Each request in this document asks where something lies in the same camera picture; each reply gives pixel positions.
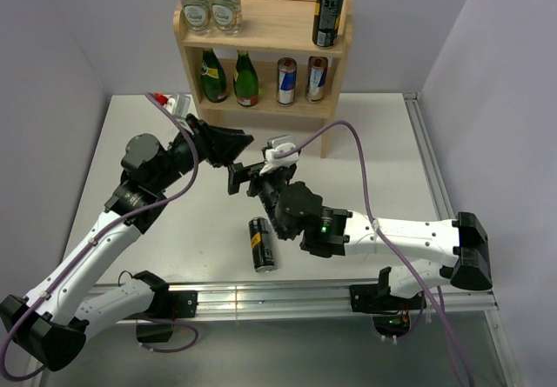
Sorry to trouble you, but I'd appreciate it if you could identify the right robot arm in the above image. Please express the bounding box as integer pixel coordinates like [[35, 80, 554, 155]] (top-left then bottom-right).
[[228, 163, 493, 309]]

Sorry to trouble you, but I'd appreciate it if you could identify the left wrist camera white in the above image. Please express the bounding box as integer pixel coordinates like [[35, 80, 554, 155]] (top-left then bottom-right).
[[154, 93, 191, 119]]

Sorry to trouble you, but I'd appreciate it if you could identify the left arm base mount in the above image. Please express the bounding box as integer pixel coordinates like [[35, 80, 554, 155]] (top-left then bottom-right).
[[124, 290, 199, 354]]

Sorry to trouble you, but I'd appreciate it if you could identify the clear glass bottle left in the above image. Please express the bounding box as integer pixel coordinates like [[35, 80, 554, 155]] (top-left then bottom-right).
[[176, 0, 213, 37]]

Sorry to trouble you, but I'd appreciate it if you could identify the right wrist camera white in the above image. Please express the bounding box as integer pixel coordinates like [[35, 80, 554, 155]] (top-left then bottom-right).
[[259, 135, 299, 176]]

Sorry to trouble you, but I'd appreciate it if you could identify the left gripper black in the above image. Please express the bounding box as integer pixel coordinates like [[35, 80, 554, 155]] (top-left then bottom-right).
[[153, 114, 254, 191]]

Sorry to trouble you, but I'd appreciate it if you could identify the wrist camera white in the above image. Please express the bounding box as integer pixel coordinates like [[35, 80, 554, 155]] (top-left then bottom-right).
[[259, 135, 299, 176], [154, 93, 191, 119]]

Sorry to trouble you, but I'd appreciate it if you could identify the clear glass bottle right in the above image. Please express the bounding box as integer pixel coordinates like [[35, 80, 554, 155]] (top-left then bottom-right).
[[211, 0, 242, 35]]

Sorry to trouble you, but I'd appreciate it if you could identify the aluminium rail front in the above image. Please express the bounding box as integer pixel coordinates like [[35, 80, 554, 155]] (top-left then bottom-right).
[[21, 276, 523, 387]]

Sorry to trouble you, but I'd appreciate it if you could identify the aluminium rail right side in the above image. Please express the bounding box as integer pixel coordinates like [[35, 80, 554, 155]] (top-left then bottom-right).
[[403, 93, 460, 236]]

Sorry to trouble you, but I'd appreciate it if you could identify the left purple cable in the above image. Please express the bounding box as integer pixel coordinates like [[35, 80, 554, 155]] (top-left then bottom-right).
[[0, 92, 201, 382]]

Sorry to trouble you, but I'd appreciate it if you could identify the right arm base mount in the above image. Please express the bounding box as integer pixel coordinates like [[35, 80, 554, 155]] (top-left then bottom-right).
[[349, 284, 426, 344]]

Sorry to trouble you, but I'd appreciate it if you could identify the black can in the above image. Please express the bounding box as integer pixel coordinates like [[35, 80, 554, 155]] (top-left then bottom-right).
[[312, 0, 344, 49], [248, 217, 276, 273]]

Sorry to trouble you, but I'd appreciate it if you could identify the aluminium rail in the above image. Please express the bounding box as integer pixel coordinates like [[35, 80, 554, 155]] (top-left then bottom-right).
[[21, 276, 523, 387], [403, 93, 460, 236]]

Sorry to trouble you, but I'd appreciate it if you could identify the wooden two-tier shelf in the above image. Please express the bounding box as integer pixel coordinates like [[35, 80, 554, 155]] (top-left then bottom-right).
[[171, 0, 354, 159]]

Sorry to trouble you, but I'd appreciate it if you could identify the green glass bottle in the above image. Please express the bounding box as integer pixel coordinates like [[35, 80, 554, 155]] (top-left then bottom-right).
[[233, 50, 259, 107], [200, 48, 228, 103]]

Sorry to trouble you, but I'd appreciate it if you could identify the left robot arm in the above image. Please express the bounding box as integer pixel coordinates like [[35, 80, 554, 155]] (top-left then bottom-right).
[[1, 115, 253, 371]]

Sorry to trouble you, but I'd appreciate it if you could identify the silver blue energy can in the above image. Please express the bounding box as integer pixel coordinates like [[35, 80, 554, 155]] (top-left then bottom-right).
[[305, 57, 328, 103], [276, 57, 297, 106]]

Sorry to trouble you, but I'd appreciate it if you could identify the green glass bottle front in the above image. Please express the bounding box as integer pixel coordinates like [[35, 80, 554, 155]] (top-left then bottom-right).
[[200, 48, 228, 103]]

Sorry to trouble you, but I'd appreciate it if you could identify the clear glass bottle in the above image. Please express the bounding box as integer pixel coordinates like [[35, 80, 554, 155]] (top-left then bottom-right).
[[211, 0, 242, 35], [176, 0, 213, 37]]

